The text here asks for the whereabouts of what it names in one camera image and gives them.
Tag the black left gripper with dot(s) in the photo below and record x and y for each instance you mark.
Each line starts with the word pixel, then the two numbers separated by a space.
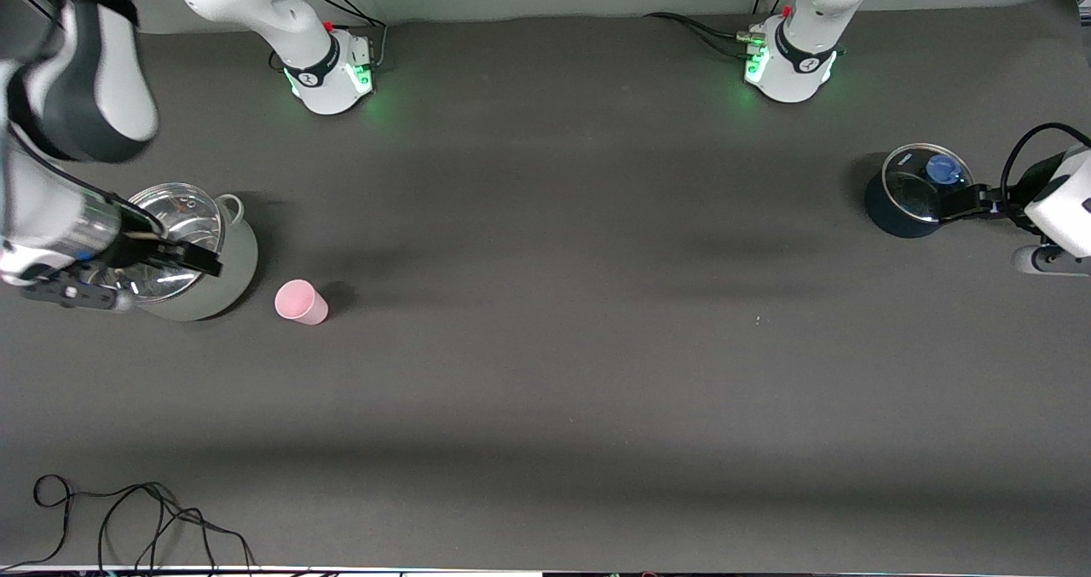
pixel 1002 203

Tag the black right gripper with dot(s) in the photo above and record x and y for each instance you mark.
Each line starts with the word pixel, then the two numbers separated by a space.
pixel 141 249

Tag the pink plastic cup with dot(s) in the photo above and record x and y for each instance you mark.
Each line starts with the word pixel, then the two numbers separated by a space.
pixel 298 302

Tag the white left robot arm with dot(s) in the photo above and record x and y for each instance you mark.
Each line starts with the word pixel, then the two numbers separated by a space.
pixel 805 31

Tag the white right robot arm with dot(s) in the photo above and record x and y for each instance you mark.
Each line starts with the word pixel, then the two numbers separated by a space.
pixel 247 2

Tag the glass lid with steel knob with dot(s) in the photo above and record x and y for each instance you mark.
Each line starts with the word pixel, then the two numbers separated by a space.
pixel 183 219

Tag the pale green stockpot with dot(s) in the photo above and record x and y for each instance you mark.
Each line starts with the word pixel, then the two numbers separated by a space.
pixel 230 279

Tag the glass lid with blue knob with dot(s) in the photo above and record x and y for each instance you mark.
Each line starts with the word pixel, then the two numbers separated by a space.
pixel 912 181

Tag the dark blue saucepan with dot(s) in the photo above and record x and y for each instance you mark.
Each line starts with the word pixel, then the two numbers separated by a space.
pixel 886 215

